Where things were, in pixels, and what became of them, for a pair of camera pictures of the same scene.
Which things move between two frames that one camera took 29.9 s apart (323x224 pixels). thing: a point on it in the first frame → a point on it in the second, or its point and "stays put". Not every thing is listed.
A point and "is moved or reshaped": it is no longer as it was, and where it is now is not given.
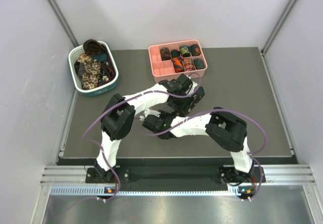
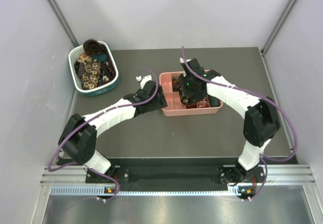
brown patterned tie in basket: (92, 47) stays put
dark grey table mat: (236, 77) stays put
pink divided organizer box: (169, 61) is moved or reshaped
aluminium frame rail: (71, 181) stays put
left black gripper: (182, 109) → (160, 102)
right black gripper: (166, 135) → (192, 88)
